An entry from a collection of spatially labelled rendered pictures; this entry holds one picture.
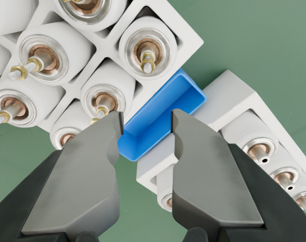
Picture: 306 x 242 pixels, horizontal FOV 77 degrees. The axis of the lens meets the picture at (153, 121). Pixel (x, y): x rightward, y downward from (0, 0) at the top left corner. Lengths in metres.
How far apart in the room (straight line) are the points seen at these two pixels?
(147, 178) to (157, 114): 0.21
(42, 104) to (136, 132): 0.36
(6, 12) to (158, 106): 0.44
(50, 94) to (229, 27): 0.48
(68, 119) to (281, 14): 0.59
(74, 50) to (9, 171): 0.72
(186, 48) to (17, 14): 0.29
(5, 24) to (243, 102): 0.46
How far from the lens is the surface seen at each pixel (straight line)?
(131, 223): 1.11
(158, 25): 0.33
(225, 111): 0.49
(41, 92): 0.43
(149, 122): 0.67
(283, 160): 0.55
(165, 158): 0.53
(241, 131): 0.47
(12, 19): 0.41
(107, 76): 0.36
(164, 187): 0.53
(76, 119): 0.42
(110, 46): 0.41
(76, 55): 0.36
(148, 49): 0.31
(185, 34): 0.40
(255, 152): 0.47
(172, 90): 0.62
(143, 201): 0.96
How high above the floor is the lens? 0.57
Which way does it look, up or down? 59 degrees down
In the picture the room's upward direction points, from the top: 178 degrees clockwise
